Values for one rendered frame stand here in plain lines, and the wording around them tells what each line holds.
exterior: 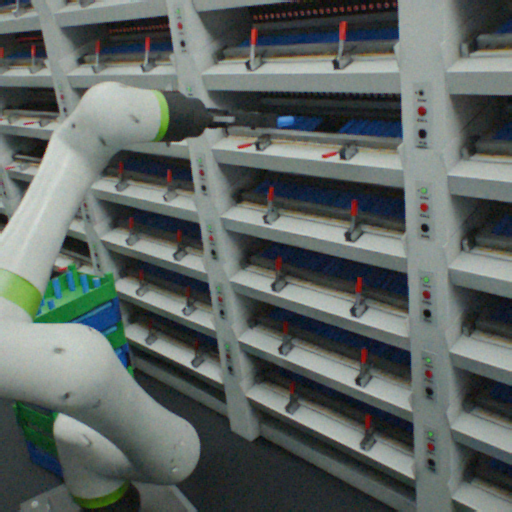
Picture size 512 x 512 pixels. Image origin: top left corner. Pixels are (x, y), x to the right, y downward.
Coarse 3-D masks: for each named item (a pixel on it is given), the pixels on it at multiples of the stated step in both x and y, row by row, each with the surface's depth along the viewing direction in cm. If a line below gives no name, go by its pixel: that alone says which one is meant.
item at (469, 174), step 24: (480, 120) 130; (504, 120) 130; (456, 144) 126; (480, 144) 126; (504, 144) 123; (456, 168) 126; (480, 168) 124; (504, 168) 121; (456, 192) 127; (480, 192) 123; (504, 192) 119
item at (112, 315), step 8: (112, 304) 203; (104, 312) 200; (112, 312) 203; (120, 312) 205; (88, 320) 196; (96, 320) 199; (104, 320) 201; (112, 320) 203; (120, 320) 206; (96, 328) 199; (104, 328) 201
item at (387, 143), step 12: (228, 132) 175; (240, 132) 172; (252, 132) 168; (264, 132) 165; (276, 132) 162; (288, 132) 160; (300, 132) 158; (312, 132) 155; (300, 144) 156; (312, 144) 153; (336, 144) 150; (360, 144) 145; (372, 144) 142; (384, 144) 140; (396, 144) 138
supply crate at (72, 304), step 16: (80, 272) 211; (48, 288) 207; (64, 288) 212; (80, 288) 212; (96, 288) 197; (112, 288) 202; (64, 304) 189; (80, 304) 193; (96, 304) 198; (48, 320) 185; (64, 320) 189
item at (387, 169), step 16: (256, 112) 184; (224, 128) 175; (224, 144) 174; (272, 144) 163; (288, 144) 160; (224, 160) 174; (240, 160) 169; (256, 160) 165; (272, 160) 160; (288, 160) 156; (304, 160) 152; (320, 160) 148; (336, 160) 145; (352, 160) 143; (368, 160) 141; (384, 160) 138; (400, 160) 136; (336, 176) 148; (352, 176) 144; (368, 176) 141; (384, 176) 138; (400, 176) 134
